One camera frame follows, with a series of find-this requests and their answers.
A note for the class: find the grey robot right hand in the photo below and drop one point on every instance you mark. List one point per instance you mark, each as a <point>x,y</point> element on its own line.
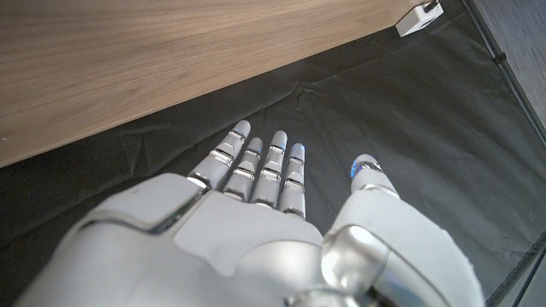
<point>239,247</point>

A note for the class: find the white power strip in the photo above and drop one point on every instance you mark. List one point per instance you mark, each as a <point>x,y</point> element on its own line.
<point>418,19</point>

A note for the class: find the black curtain backdrop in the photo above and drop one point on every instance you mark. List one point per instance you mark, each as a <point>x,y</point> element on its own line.
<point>384,106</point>

